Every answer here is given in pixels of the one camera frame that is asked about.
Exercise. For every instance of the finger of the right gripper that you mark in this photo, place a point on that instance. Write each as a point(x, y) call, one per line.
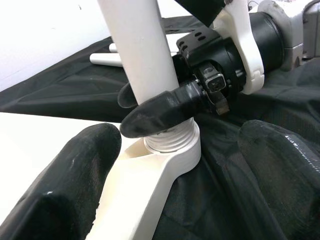
point(126, 96)
point(150, 117)

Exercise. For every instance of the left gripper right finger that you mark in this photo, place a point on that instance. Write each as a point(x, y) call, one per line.
point(280, 175)

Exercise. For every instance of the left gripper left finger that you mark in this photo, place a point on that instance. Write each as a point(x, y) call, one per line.
point(50, 195)

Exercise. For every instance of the white plastic table top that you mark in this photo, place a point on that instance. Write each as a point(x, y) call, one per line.
point(140, 187)

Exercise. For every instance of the black cloth table cover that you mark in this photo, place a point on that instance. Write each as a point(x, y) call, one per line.
point(225, 187)

